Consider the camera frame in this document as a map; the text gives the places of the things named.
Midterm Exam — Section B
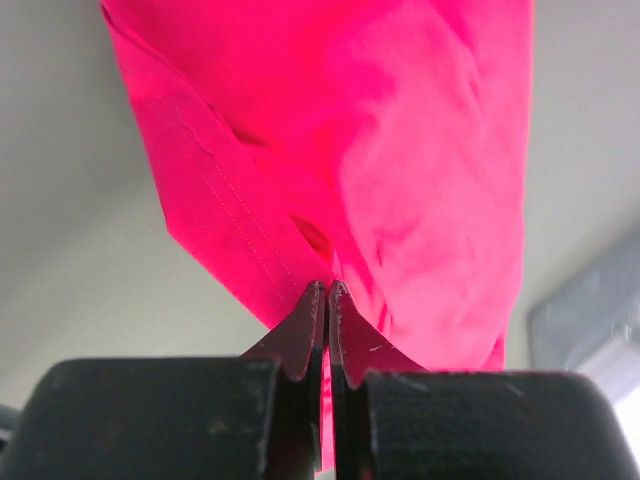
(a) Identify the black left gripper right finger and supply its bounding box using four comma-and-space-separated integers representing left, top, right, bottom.
327, 282, 639, 479

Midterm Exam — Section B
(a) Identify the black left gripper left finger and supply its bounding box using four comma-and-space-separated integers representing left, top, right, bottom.
1, 282, 325, 479

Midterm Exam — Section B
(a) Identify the red t shirt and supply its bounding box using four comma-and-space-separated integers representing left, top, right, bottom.
98, 0, 537, 474

